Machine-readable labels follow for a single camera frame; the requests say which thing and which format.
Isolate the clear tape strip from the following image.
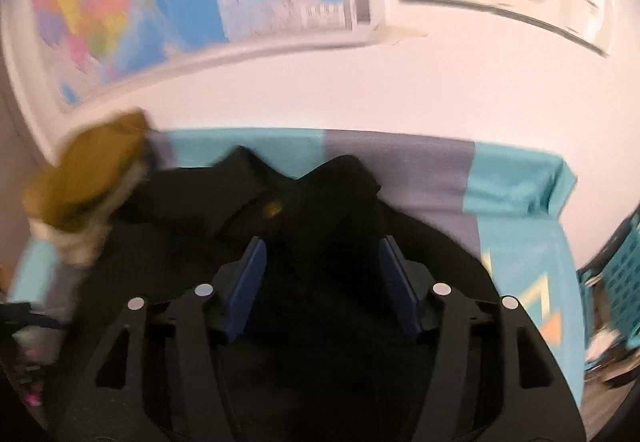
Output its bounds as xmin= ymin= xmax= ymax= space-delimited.
xmin=372 ymin=22 xmax=428 ymax=46

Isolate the beige garment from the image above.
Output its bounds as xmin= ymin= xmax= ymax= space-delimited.
xmin=30 ymin=162 xmax=151 ymax=268

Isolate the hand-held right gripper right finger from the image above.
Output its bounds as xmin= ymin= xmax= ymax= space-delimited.
xmin=377 ymin=235 xmax=586 ymax=442

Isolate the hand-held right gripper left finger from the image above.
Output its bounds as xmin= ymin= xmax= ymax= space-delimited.
xmin=47 ymin=236 xmax=268 ymax=442

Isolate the mustard garment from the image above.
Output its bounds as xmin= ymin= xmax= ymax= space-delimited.
xmin=22 ymin=108 xmax=151 ymax=228

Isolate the white network wall plate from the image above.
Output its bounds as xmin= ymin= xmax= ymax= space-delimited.
xmin=569 ymin=0 xmax=614 ymax=57

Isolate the teal grey printed bed sheet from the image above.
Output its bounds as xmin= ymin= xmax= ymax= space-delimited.
xmin=10 ymin=127 xmax=588 ymax=418

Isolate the blue perforated plastic basket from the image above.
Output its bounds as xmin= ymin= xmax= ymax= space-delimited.
xmin=577 ymin=212 xmax=640 ymax=348

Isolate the black garment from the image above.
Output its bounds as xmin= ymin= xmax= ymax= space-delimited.
xmin=45 ymin=145 xmax=506 ymax=442

